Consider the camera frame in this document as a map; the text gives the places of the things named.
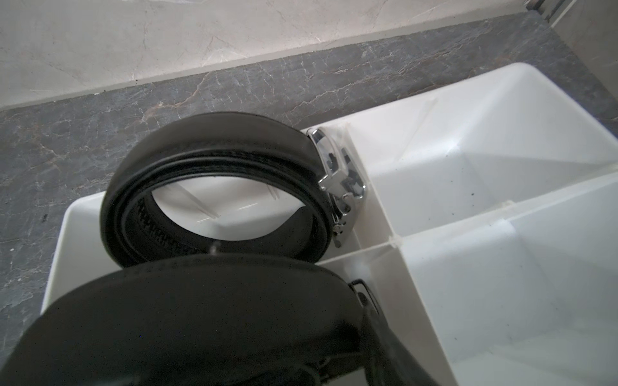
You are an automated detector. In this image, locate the black belt with dark buckle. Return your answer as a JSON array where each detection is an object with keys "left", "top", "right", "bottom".
[{"left": 0, "top": 253, "right": 382, "bottom": 386}]

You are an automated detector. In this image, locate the black belt with silver buckle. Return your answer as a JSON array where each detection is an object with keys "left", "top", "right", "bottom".
[{"left": 100, "top": 112, "right": 366, "bottom": 268}]

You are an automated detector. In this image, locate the white compartment storage tray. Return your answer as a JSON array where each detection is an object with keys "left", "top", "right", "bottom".
[{"left": 41, "top": 64, "right": 617, "bottom": 385}]

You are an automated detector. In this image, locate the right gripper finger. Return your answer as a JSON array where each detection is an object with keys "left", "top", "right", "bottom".
[{"left": 360, "top": 308, "right": 439, "bottom": 386}]

